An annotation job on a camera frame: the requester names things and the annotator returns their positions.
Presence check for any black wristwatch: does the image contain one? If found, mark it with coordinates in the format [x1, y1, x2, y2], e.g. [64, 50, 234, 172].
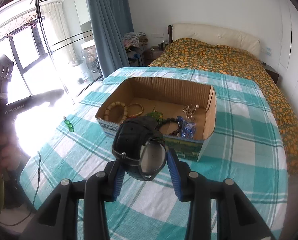
[112, 116, 166, 181]

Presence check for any blue crystal bracelet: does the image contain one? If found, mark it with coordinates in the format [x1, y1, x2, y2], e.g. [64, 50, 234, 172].
[176, 115, 197, 140]

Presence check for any black bead bracelet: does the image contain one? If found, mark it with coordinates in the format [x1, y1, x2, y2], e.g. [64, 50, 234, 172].
[159, 117, 183, 138]

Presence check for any large tan wooden bracelet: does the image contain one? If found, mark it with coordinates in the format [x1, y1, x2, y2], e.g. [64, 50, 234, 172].
[103, 101, 128, 124]

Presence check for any silver chain jewelry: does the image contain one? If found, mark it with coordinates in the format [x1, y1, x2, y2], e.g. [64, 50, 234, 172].
[183, 105, 199, 122]

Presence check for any gold bangle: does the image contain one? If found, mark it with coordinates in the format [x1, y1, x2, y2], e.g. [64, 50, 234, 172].
[127, 103, 144, 118]

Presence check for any person left hand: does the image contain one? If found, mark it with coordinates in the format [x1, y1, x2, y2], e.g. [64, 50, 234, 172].
[0, 133, 21, 178]

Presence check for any teal plaid tablecloth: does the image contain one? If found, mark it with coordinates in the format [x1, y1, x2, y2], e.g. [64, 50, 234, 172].
[20, 67, 288, 239]

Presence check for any green bead pendant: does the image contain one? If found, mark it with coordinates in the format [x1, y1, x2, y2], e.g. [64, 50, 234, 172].
[64, 117, 74, 132]

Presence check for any open cardboard box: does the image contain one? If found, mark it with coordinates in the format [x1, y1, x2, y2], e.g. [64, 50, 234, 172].
[96, 77, 217, 161]

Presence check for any black framed glass door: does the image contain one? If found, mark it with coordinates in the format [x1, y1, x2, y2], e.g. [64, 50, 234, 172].
[0, 0, 103, 102]

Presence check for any washing machine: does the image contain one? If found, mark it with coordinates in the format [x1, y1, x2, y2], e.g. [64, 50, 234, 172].
[82, 41, 102, 82]

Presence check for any orange floral bedspread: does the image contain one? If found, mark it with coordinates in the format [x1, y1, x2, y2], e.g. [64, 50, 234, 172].
[148, 37, 298, 177]

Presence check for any left dark nightstand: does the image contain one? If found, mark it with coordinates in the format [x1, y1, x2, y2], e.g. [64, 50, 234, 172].
[143, 47, 164, 66]

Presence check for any dark nightstand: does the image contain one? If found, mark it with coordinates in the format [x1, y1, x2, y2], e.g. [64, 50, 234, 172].
[262, 62, 280, 85]
[143, 47, 164, 66]

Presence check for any right dark nightstand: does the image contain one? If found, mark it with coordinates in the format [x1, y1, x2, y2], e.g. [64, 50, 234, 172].
[262, 62, 280, 85]

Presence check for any clothes pile on chair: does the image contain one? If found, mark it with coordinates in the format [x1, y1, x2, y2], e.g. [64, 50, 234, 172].
[122, 31, 148, 66]

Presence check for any cream leather headboard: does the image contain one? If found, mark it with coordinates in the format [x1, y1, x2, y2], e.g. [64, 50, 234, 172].
[167, 23, 260, 57]

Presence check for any blue curtain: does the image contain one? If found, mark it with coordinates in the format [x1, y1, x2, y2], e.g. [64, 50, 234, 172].
[86, 0, 134, 77]

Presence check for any white wardrobe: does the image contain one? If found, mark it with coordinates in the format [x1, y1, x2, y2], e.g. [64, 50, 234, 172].
[278, 0, 298, 116]

